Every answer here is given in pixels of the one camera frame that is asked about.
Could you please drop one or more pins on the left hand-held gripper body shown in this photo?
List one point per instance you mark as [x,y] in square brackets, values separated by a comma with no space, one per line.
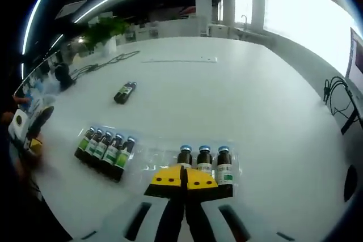
[18,118]

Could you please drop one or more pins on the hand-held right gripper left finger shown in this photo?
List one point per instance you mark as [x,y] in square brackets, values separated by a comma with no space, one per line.
[166,181]

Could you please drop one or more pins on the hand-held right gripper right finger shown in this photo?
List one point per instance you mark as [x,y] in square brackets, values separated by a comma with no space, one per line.
[201,181]

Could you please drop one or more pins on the brown medicine bottle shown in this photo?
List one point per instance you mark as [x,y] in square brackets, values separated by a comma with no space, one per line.
[225,168]
[91,149]
[185,157]
[204,159]
[122,161]
[110,155]
[82,145]
[121,94]
[131,90]
[99,152]

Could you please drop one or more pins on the clear plastic box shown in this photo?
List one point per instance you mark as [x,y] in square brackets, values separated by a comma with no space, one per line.
[158,154]

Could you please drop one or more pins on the person's left hand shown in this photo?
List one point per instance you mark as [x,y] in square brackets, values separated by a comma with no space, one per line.
[21,100]

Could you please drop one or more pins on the blue white packet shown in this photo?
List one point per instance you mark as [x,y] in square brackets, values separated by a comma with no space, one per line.
[35,100]

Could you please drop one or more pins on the black round desk device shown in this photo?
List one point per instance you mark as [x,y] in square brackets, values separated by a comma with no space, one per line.
[63,76]

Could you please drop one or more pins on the person's dark jacket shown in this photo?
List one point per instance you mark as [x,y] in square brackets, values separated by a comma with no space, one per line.
[34,213]

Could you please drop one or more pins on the white plant vase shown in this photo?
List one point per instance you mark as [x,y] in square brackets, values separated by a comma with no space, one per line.
[109,46]

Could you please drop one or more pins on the ceiling vent panel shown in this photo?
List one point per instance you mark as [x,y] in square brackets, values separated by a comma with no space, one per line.
[71,9]

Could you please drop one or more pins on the black oval object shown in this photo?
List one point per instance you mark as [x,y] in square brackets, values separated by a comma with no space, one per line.
[350,182]

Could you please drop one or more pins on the white cabinet row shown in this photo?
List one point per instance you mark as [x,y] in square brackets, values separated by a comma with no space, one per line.
[175,28]

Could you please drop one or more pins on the dark sink counter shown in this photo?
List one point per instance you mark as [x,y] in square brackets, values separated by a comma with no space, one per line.
[252,33]

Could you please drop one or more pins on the sink faucet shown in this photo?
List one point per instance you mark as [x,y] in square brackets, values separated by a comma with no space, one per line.
[244,21]

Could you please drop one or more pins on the black laptop stand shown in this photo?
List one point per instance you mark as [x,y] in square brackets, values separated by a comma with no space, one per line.
[353,111]

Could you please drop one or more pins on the white pillar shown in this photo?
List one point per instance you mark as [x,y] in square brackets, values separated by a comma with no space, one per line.
[203,2]

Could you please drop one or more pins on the open laptop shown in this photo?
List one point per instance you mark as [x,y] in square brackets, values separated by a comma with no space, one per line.
[356,60]

